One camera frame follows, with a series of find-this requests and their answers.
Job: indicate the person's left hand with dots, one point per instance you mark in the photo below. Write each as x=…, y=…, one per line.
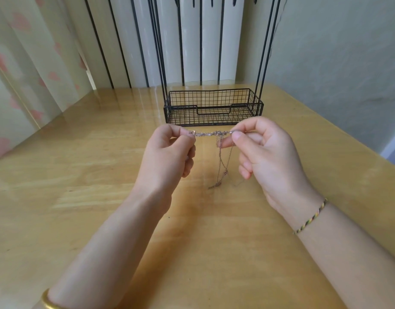
x=165, y=161

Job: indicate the gold bangle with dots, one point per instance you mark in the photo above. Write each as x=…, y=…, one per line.
x=48, y=302

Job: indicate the white black-striped curtain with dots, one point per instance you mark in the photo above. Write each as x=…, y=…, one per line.
x=139, y=41

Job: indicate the pink floral curtain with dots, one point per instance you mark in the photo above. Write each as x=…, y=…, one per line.
x=27, y=70

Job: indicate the person's right hand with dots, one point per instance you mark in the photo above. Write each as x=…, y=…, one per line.
x=271, y=161

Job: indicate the person's left forearm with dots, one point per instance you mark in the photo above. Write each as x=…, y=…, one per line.
x=98, y=260

